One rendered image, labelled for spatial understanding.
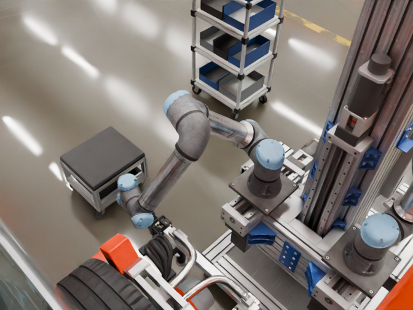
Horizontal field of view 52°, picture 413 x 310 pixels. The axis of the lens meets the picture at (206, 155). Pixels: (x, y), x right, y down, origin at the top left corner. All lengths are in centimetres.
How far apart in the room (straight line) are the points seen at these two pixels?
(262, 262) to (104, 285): 127
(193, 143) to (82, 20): 334
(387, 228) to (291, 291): 87
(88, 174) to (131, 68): 153
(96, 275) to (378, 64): 102
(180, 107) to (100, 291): 64
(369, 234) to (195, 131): 69
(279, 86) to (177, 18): 141
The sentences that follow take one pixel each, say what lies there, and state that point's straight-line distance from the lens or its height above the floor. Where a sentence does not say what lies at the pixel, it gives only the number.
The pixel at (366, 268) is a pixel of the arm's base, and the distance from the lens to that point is 172.
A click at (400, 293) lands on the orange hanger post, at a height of 166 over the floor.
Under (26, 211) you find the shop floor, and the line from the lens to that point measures 296.
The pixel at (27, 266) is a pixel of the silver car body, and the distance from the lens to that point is 72.
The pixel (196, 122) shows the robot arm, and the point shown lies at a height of 131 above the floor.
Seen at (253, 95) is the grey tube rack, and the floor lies 15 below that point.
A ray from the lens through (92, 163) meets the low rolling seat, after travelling 264.
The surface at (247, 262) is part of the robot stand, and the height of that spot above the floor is 21.
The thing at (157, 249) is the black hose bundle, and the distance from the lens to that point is 143.
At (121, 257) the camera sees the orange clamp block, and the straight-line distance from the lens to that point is 133.
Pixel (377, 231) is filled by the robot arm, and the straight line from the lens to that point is 159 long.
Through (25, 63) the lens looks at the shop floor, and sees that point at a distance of 414.
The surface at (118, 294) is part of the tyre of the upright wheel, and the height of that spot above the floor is 117.
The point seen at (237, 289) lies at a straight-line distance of 140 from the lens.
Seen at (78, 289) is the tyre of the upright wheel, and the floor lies 114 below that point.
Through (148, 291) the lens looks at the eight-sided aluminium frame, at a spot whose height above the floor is 112.
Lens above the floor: 228
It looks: 48 degrees down
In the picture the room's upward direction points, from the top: 2 degrees clockwise
